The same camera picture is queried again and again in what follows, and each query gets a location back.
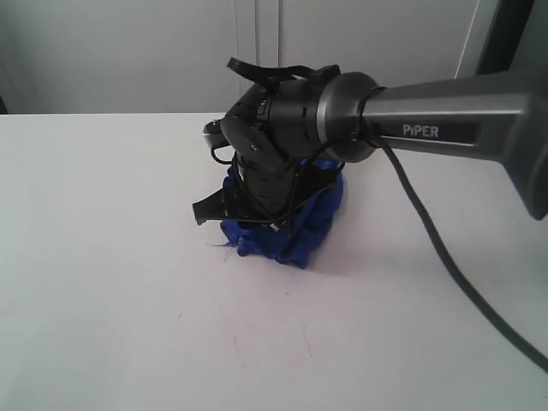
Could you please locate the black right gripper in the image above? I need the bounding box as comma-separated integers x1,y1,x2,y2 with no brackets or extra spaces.
192,154,338,225

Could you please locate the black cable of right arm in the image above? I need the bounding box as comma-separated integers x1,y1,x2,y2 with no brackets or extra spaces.
376,128,548,369

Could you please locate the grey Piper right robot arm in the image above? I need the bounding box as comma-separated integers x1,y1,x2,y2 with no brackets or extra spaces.
193,72,547,226

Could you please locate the blue towel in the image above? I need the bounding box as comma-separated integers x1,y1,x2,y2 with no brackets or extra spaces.
219,163,344,269

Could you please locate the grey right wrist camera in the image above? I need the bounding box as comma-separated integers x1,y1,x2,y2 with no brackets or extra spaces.
202,120,229,149

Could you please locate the dark vertical post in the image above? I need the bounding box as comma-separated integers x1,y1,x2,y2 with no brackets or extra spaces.
474,0,535,75

